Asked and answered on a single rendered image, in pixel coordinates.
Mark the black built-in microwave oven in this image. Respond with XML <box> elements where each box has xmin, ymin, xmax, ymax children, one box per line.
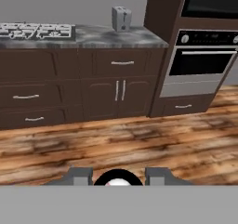
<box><xmin>180</xmin><ymin>0</ymin><xmax>238</xmax><ymax>20</ymax></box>

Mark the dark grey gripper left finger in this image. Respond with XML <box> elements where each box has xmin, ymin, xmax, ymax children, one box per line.
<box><xmin>46</xmin><ymin>166</ymin><xmax>94</xmax><ymax>187</ymax></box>

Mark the silver gas hob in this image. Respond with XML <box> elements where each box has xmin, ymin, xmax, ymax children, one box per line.
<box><xmin>0</xmin><ymin>21</ymin><xmax>77</xmax><ymax>42</ymax></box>

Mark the dark brown cupboard run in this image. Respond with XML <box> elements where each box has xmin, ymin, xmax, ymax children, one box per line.
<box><xmin>0</xmin><ymin>46</ymin><xmax>167</xmax><ymax>131</ymax></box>

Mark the silver toaster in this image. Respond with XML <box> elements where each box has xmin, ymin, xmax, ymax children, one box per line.
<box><xmin>111</xmin><ymin>6</ymin><xmax>133</xmax><ymax>33</ymax></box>

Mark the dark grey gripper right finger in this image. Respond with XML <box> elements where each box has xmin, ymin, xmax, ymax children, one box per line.
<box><xmin>144</xmin><ymin>166</ymin><xmax>193</xmax><ymax>187</ymax></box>

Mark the dark brown oven cabinet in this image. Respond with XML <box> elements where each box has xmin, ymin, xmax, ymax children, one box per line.
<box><xmin>143</xmin><ymin>0</ymin><xmax>238</xmax><ymax>119</ymax></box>

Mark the black and white round object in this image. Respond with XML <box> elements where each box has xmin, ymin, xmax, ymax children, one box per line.
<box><xmin>93</xmin><ymin>168</ymin><xmax>144</xmax><ymax>187</ymax></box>

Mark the stainless steel wall oven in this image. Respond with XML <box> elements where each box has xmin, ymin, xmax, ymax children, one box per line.
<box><xmin>159</xmin><ymin>29</ymin><xmax>238</xmax><ymax>99</ymax></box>

